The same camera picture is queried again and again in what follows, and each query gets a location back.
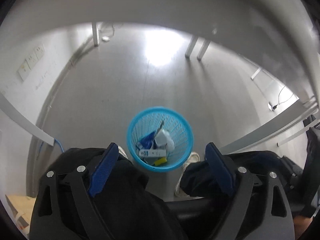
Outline white table leg pair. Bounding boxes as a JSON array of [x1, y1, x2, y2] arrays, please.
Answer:
[[184, 35, 211, 62]]

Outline white shoe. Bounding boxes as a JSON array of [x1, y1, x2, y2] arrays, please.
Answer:
[[174, 152, 201, 197], [118, 146, 129, 160]]

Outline person's right hand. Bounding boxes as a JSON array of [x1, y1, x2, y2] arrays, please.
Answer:
[[293, 215, 313, 239]]

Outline yellow green sponge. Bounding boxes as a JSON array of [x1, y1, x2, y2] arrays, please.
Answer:
[[153, 157, 167, 166]]

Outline wall power sockets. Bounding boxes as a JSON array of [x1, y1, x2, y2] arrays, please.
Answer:
[[17, 44, 45, 81]]

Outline white plastic tub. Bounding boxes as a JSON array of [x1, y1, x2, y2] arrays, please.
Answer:
[[154, 129, 170, 147]]

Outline cardboard piece on floor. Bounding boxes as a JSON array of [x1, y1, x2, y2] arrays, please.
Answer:
[[5, 195, 36, 236]]

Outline white plastic bag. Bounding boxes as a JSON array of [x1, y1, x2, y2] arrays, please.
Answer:
[[165, 135, 175, 152]]

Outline white floor adapter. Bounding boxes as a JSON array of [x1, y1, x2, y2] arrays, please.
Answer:
[[102, 36, 110, 42]]

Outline white cardboard box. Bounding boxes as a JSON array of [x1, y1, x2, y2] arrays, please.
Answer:
[[138, 149, 167, 158]]

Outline blue plastic bag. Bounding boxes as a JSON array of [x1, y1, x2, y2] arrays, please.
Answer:
[[136, 131, 156, 151]]

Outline blue plastic trash basket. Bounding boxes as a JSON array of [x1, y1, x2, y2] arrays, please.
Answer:
[[127, 106, 194, 172]]

